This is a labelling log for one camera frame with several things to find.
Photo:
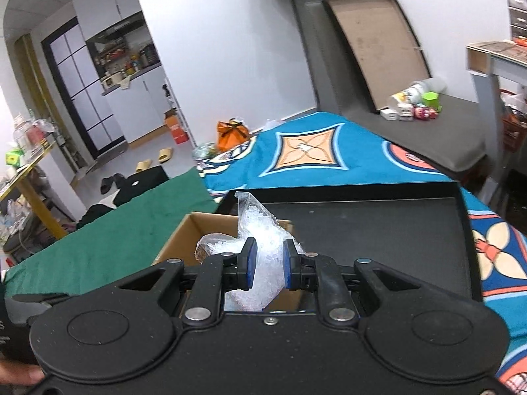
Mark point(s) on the small white box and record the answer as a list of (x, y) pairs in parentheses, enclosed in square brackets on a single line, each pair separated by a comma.
[(388, 114)]

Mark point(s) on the yellow table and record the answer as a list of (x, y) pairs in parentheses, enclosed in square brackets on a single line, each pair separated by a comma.
[(33, 201)]

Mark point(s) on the grey upright board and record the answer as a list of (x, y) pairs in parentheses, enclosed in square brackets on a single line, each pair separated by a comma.
[(317, 49)]

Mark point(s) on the person's left hand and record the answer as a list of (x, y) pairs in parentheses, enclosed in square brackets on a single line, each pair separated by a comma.
[(20, 373)]

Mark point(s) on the transparent plastic bag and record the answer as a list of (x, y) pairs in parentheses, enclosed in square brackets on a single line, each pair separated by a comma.
[(204, 151)]

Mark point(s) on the large brown-lined tray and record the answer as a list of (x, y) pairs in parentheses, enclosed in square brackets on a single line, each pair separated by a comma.
[(378, 45)]

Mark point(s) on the white toy box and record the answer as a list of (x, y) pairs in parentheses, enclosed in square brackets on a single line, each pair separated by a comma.
[(405, 113)]

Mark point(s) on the red round toy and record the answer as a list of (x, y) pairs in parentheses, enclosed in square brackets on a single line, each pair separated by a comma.
[(420, 113)]

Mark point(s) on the clear bag of white pellets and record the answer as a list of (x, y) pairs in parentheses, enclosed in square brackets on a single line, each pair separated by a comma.
[(263, 230)]

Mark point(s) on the white kitchen cabinet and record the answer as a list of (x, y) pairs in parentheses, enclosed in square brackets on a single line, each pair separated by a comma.
[(140, 103)]

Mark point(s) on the green cloth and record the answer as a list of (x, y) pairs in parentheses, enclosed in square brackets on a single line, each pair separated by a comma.
[(103, 234)]

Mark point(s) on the white plastic jar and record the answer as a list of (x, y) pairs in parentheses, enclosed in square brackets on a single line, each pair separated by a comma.
[(405, 96)]

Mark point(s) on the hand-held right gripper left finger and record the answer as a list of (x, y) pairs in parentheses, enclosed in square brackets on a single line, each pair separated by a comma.
[(249, 265)]

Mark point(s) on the white plastic bag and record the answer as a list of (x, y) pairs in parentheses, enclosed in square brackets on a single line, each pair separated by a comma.
[(214, 249), (271, 125)]

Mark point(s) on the green cube box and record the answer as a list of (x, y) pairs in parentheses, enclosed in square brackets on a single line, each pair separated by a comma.
[(430, 98)]

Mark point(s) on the orange basket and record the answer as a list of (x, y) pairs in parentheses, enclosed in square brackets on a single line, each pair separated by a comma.
[(514, 129)]

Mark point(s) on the black framed sliding door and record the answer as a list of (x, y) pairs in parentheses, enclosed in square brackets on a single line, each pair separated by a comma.
[(82, 90)]

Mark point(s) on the orange bag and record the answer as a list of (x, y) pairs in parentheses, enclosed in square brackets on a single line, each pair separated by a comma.
[(230, 135)]

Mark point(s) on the cardboard box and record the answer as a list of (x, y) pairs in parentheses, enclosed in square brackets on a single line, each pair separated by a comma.
[(206, 224)]

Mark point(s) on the grey drawer cabinet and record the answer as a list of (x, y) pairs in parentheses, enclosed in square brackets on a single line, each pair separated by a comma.
[(516, 4)]

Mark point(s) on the orange carton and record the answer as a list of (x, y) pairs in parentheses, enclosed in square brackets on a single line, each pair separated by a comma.
[(177, 131)]

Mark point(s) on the grey mattress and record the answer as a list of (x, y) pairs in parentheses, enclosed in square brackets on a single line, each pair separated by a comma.
[(432, 140)]

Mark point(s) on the grey desk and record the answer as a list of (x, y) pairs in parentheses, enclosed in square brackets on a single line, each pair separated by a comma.
[(490, 98)]

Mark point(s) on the blue printed blanket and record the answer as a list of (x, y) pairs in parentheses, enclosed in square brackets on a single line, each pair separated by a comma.
[(362, 148)]

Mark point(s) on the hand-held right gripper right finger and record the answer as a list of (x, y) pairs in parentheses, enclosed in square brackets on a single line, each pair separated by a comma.
[(289, 267)]

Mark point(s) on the black tray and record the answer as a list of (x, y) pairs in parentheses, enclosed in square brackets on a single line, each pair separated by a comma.
[(391, 234)]

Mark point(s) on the black clothes pile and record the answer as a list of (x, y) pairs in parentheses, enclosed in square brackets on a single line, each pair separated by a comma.
[(96, 212)]

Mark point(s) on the black slipper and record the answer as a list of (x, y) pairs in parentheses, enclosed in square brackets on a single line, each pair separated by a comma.
[(106, 185), (117, 180)]

